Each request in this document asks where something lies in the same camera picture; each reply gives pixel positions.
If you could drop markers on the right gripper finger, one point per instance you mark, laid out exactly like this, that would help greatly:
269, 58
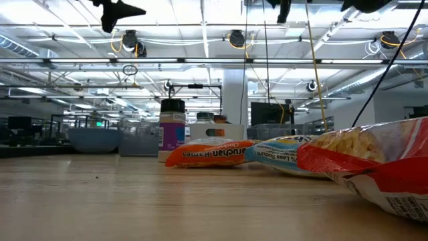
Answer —
282, 10

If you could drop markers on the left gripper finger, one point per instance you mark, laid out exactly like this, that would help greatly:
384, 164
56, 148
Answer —
128, 10

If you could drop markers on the small orange brown snack packet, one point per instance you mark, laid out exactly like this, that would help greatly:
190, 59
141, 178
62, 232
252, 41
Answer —
221, 118

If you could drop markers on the green-lid spice jar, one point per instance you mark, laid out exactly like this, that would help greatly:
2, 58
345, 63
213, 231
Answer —
204, 117

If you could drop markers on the orange white ramen packet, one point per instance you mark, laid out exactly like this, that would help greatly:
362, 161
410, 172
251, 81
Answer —
210, 152

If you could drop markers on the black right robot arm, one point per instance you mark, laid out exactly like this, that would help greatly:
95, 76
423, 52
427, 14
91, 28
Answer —
364, 5

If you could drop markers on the black monitor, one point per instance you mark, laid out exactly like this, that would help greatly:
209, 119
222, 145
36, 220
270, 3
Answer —
267, 114

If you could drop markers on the blue bowl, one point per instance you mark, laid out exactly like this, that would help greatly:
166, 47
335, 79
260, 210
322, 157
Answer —
93, 139

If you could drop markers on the gray plastic bin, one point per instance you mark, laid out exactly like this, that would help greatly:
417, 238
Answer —
138, 139
287, 131

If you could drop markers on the black-lid purple-label spice jar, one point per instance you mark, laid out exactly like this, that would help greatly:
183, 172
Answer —
172, 129

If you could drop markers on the white plastic bin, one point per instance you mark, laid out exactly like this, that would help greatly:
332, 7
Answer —
230, 131

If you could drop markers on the dark background desks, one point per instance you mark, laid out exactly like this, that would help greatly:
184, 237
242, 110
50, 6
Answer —
20, 130

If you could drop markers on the blue yellow ramen packet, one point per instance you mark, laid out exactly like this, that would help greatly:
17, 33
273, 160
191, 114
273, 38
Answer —
281, 155

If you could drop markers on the red yellow ramen packet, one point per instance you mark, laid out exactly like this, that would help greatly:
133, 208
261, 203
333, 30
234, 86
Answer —
371, 167

